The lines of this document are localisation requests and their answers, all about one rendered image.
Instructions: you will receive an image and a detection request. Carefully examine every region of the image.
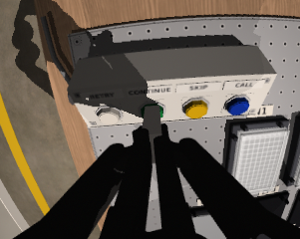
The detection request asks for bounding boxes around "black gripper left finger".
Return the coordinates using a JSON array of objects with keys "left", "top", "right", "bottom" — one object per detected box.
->
[{"left": 13, "top": 106, "right": 154, "bottom": 239}]

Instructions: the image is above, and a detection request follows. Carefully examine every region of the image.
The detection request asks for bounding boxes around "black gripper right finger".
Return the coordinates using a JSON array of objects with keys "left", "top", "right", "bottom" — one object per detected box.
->
[{"left": 151, "top": 106, "right": 300, "bottom": 239}]

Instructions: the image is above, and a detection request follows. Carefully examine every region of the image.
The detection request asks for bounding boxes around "grey perforated base plate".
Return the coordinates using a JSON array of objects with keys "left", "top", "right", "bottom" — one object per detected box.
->
[{"left": 68, "top": 17, "right": 300, "bottom": 232}]

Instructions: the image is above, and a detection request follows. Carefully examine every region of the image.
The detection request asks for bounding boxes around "grey control panel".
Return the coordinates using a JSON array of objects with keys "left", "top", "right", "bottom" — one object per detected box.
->
[{"left": 41, "top": 16, "right": 277, "bottom": 128}]

